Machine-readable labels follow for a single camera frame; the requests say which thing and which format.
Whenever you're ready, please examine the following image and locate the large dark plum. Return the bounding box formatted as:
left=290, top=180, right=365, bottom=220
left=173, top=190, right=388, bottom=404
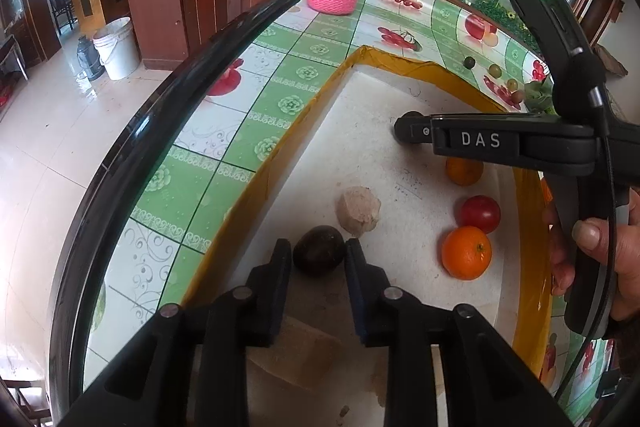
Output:
left=292, top=225, right=347, bottom=278

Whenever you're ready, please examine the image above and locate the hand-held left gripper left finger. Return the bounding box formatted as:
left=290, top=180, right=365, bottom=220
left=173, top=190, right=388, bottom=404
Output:
left=60, top=238, right=293, bottom=427

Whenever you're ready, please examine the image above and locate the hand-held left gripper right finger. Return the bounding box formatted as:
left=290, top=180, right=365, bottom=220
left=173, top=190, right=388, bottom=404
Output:
left=344, top=238, right=576, bottom=427

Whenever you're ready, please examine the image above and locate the green bok choy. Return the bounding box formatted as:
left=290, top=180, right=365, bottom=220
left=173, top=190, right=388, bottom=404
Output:
left=523, top=79, right=557, bottom=115

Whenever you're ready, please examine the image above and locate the dark wooden chair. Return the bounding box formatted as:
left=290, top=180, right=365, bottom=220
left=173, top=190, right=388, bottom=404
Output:
left=46, top=0, right=80, bottom=36

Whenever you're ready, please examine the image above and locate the white plastic bucket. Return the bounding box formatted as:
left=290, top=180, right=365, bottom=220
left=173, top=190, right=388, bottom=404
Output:
left=93, top=17, right=141, bottom=81

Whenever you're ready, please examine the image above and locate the small orange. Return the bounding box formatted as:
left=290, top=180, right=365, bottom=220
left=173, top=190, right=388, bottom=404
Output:
left=445, top=157, right=484, bottom=186

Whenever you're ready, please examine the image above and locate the white box with yellow rim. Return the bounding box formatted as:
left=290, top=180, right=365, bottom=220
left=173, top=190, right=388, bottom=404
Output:
left=180, top=44, right=554, bottom=427

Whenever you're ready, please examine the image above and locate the large orange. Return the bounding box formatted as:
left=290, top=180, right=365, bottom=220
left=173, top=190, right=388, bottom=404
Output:
left=441, top=226, right=493, bottom=282

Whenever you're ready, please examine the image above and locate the red tomato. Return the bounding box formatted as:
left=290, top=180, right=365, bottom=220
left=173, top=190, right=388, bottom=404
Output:
left=454, top=195, right=502, bottom=235

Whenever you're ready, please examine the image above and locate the grey water jug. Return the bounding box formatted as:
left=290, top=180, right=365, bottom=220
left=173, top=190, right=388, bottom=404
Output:
left=76, top=36, right=106, bottom=82

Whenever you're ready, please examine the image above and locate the fruit printed tablecloth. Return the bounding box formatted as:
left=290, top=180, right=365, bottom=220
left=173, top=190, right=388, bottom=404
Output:
left=80, top=0, right=621, bottom=427

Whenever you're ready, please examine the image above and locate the person's right hand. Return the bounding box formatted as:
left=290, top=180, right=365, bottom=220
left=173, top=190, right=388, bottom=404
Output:
left=542, top=187, right=640, bottom=323

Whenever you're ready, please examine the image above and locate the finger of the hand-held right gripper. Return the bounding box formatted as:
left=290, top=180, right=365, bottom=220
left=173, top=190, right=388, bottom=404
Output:
left=393, top=111, right=597, bottom=174

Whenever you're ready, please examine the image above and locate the small compressed wood block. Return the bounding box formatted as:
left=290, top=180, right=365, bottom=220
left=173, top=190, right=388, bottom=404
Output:
left=336, top=187, right=382, bottom=238

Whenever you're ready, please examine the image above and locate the brown wooden cabinet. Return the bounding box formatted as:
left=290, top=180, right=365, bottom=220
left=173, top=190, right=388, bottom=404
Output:
left=85, top=0, right=313, bottom=70

